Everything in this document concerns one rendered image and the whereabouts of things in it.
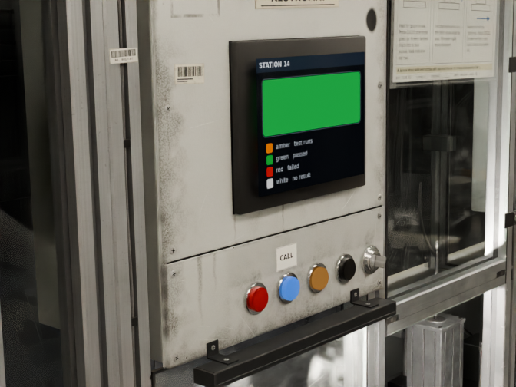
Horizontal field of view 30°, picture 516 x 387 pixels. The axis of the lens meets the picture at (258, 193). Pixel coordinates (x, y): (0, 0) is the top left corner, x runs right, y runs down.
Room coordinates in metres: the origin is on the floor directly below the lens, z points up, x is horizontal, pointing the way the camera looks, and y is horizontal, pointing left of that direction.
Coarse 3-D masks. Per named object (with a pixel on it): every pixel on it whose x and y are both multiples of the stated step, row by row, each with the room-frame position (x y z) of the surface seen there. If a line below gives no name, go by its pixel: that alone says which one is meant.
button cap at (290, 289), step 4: (292, 276) 1.17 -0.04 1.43; (284, 280) 1.17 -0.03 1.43; (288, 280) 1.16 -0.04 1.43; (292, 280) 1.17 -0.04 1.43; (296, 280) 1.17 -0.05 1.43; (284, 284) 1.16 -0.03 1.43; (288, 284) 1.16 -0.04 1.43; (292, 284) 1.17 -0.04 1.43; (296, 284) 1.17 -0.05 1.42; (284, 288) 1.16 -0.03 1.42; (288, 288) 1.16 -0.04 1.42; (292, 288) 1.17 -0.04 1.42; (296, 288) 1.17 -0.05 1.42; (284, 292) 1.16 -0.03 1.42; (288, 292) 1.16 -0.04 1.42; (292, 292) 1.17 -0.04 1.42; (296, 292) 1.17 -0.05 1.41; (284, 296) 1.16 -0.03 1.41; (288, 296) 1.16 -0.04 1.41; (292, 296) 1.17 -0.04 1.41; (296, 296) 1.17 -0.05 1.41
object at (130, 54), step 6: (114, 48) 0.99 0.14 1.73; (120, 48) 1.00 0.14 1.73; (126, 48) 1.00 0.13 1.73; (132, 48) 1.01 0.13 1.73; (114, 54) 0.99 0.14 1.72; (120, 54) 1.00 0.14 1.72; (126, 54) 1.00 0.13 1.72; (132, 54) 1.01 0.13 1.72; (114, 60) 0.99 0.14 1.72; (120, 60) 1.00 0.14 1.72; (126, 60) 1.00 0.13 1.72; (132, 60) 1.01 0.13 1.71
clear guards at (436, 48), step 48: (432, 0) 1.44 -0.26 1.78; (480, 0) 1.55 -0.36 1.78; (432, 48) 1.44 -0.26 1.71; (480, 48) 1.55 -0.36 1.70; (432, 96) 1.44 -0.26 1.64; (480, 96) 1.55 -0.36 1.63; (432, 144) 1.45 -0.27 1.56; (480, 144) 1.55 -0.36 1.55; (432, 192) 1.45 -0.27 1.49; (480, 192) 1.56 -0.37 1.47; (432, 240) 1.45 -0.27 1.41; (480, 240) 1.56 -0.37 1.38; (432, 288) 1.45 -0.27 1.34; (480, 288) 1.56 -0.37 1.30; (192, 384) 1.06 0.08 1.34; (240, 384) 1.12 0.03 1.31; (288, 384) 1.19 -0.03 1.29; (336, 384) 1.27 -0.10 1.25
